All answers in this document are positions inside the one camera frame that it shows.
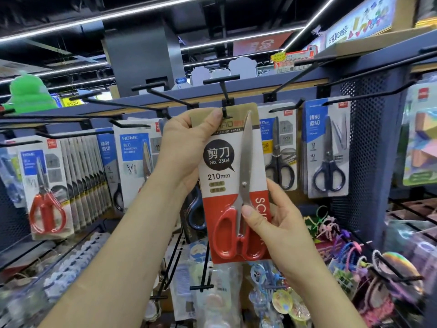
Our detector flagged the person's right hand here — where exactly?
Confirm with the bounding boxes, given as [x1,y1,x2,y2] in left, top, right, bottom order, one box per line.
[241,177,322,274]

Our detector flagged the person's left hand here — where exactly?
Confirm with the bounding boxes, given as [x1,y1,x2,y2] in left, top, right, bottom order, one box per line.
[155,108,223,198]

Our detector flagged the red-handled scissors card package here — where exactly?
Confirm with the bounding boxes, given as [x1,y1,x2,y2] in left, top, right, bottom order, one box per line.
[189,102,274,264]

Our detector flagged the person's right forearm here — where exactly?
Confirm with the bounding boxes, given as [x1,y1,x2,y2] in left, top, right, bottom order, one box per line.
[282,251,368,328]

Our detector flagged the person's left forearm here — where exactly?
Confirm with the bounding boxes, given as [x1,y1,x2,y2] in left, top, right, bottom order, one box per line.
[37,165,188,328]

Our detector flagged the black display hook with crossbar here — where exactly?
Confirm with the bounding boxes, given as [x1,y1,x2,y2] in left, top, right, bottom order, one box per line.
[203,74,241,117]

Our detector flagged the white cloud-shaped cutouts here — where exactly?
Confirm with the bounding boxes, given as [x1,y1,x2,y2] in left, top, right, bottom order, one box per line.
[189,57,257,86]

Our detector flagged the black metal display hook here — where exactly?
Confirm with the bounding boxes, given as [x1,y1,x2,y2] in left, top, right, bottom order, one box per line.
[109,118,151,130]
[262,59,329,102]
[191,232,213,293]
[0,114,93,129]
[0,140,43,148]
[322,88,407,107]
[269,98,305,113]
[374,251,424,283]
[131,82,199,110]
[317,48,437,97]
[69,93,172,119]

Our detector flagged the cartoon sticker packets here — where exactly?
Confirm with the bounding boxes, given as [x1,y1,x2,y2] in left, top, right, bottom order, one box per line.
[246,261,313,328]

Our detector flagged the white scissors package blue label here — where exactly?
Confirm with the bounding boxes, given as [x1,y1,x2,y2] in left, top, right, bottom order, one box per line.
[113,119,165,209]

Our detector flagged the dark square pillar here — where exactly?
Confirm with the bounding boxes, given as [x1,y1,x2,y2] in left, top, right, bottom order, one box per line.
[102,22,185,98]

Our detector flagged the red hanging banner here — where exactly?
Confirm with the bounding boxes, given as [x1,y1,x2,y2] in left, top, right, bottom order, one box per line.
[233,32,294,57]

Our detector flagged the yellow and red shop sign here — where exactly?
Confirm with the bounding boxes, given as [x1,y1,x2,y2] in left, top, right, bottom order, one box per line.
[271,44,319,71]

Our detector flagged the dark blue perforated rack panel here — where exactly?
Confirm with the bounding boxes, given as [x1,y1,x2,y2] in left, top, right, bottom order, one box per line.
[326,30,437,243]

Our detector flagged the row of hanging scissors packages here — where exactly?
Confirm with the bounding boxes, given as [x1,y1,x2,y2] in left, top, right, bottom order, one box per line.
[61,134,113,233]

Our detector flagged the holographic round pouch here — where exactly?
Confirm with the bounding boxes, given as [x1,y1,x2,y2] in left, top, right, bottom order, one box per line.
[372,251,425,304]

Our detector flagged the colourful illuminated sign board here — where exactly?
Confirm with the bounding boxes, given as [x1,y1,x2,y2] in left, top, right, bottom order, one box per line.
[324,0,397,49]

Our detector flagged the green plush toy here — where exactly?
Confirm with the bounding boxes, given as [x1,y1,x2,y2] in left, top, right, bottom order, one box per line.
[3,72,59,115]

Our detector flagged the pastel block toy package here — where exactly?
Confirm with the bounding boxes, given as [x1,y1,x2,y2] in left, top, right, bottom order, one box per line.
[400,74,437,187]

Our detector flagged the clear packets of white items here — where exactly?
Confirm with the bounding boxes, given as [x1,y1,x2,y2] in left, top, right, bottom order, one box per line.
[0,232,111,328]

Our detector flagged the blue-handled scissors package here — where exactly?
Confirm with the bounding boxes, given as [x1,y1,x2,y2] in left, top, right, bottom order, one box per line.
[180,181,209,243]

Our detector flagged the black-handled scissors blister package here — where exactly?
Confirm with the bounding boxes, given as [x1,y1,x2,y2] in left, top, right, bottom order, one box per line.
[258,100,302,192]

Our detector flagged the bunch of colourful keychains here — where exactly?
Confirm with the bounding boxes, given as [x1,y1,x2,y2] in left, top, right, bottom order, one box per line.
[304,205,396,328]

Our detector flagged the navy-handled scissors blister package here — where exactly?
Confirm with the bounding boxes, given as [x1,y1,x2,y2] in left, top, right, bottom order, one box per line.
[300,96,351,199]

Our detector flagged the blue-label black-handled scissors package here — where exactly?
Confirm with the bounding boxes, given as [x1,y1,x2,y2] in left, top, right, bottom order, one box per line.
[97,132,125,215]

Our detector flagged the orange-handled scissors blister package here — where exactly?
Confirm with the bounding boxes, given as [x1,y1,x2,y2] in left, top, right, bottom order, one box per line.
[18,136,74,240]

